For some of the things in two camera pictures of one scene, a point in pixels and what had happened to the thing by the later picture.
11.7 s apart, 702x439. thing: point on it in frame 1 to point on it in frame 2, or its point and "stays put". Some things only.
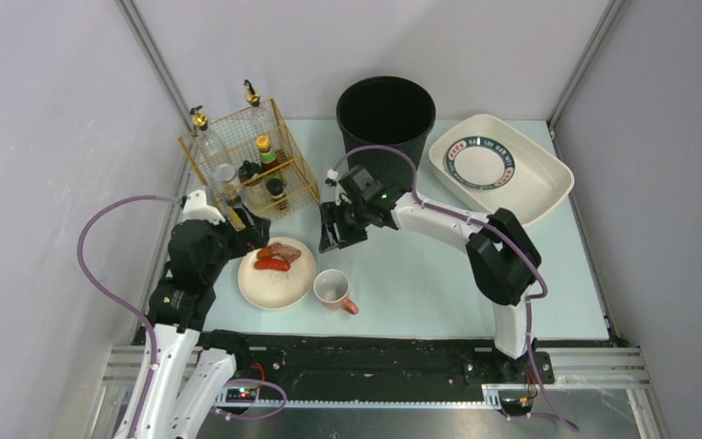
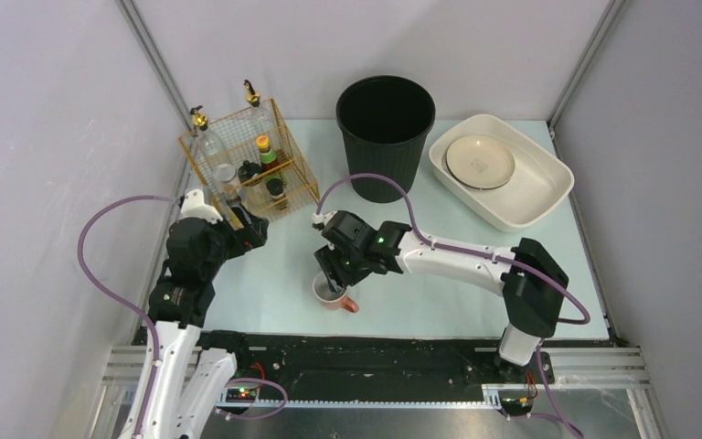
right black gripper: x=339 y=223 to x=332 y=266
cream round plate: x=275 y=289 to x=480 y=162
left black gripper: x=245 y=229 stays put
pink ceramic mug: x=331 y=288 stays put
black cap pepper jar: x=275 y=187 stays put
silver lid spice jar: x=224 y=181 stays put
